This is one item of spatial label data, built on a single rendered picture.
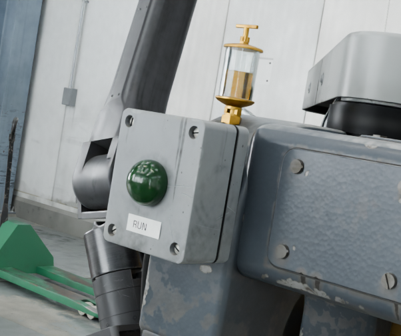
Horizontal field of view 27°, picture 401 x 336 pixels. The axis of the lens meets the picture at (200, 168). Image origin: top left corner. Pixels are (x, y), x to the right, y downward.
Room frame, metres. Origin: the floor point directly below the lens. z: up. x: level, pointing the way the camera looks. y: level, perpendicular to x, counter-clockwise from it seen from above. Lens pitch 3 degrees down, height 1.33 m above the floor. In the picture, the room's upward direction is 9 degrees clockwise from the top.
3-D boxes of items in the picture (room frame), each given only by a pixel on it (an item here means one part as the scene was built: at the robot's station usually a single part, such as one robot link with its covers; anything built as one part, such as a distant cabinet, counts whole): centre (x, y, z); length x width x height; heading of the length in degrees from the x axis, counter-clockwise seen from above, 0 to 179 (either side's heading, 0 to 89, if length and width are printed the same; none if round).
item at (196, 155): (0.55, 0.01, 1.29); 0.08 x 0.05 x 0.09; 49
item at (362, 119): (0.66, -0.14, 1.35); 0.09 x 0.09 x 0.03
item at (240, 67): (0.60, -0.02, 1.37); 0.03 x 0.02 x 0.03; 49
